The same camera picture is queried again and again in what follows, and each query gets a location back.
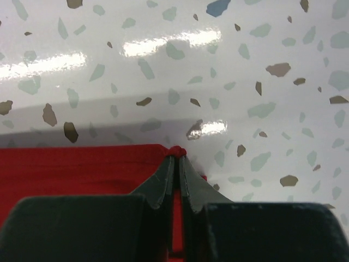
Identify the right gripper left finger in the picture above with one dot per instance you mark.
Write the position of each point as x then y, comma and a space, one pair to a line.
110, 227

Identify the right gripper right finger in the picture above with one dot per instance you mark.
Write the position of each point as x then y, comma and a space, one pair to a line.
218, 229

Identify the red t shirt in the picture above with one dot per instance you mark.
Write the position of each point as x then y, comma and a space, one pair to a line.
39, 172

